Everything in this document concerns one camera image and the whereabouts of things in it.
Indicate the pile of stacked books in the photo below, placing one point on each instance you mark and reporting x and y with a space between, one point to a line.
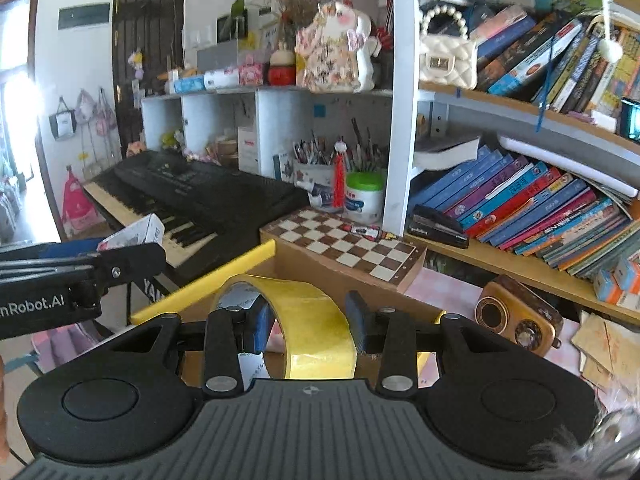
525 55

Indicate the small picture frame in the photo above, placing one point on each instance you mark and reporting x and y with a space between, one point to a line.
231 27

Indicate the blue tissue pack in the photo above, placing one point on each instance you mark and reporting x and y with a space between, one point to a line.
187 85

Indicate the yellow plush toy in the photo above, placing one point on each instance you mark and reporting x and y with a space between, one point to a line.
171 140

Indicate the white tissue pack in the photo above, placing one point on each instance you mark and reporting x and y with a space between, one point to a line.
222 80

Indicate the black door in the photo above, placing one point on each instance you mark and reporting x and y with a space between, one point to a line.
147 60

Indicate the black stapler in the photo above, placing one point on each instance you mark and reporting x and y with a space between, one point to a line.
437 225

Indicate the bunch of pens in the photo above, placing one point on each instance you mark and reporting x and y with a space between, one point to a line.
312 152

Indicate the hanging tote bags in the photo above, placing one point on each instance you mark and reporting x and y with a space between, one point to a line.
85 112

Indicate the orange white small boxes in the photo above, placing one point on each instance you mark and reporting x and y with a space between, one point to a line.
620 282

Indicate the pink backpack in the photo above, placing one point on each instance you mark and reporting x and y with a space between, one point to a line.
77 205

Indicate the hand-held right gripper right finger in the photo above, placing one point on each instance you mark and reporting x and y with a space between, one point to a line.
356 325

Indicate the small white carton box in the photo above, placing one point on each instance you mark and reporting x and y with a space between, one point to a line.
137 232

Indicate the wooden chessboard box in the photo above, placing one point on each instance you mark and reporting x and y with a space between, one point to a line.
350 245

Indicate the white shelf unit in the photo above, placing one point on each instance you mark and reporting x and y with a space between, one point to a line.
400 110

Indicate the brown wooden retro radio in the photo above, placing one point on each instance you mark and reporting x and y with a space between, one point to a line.
520 315

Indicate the bunch of paint brushes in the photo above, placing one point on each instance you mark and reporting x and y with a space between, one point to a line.
367 152

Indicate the small pink box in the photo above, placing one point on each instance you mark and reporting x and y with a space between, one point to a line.
251 74

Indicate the white jar with green lid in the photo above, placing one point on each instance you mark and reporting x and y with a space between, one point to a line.
365 197

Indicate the yellow adhesive tape roll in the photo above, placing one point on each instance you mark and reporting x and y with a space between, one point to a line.
310 310

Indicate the blue white tube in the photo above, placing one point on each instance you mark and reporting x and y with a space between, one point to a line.
325 197

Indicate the red round doll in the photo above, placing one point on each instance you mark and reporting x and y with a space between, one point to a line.
282 70

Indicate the dark wall panel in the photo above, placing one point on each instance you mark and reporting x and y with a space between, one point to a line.
84 16

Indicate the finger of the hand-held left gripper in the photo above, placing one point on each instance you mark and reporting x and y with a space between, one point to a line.
125 266

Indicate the pink checked tablecloth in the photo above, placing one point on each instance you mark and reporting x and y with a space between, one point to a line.
440 290

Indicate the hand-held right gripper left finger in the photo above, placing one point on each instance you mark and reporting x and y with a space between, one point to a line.
260 327

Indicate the row of colourful leaning books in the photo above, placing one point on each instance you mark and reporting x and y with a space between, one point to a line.
525 200

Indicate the brown paper envelopes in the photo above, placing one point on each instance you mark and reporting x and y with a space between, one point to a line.
610 345

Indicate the wooden bookshelf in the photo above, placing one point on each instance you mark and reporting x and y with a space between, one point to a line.
500 265

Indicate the black electronic keyboard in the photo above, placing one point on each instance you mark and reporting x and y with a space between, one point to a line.
200 190

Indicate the floral print cat figure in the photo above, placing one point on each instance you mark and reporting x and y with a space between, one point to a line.
332 50

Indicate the cardboard box with yellow flaps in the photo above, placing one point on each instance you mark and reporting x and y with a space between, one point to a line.
200 285

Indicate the white box with red label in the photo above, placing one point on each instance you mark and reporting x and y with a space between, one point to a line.
248 150

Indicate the grey fluffy fur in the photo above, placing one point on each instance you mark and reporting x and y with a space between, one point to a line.
605 435

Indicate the patterned white pen holder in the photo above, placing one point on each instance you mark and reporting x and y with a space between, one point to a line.
315 177

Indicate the red hanging tassel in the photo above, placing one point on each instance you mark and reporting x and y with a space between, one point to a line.
340 180

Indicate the white quilted pearl handbag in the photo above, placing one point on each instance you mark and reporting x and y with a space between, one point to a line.
447 62

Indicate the small red white packet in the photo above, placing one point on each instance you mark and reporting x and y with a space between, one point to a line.
367 231

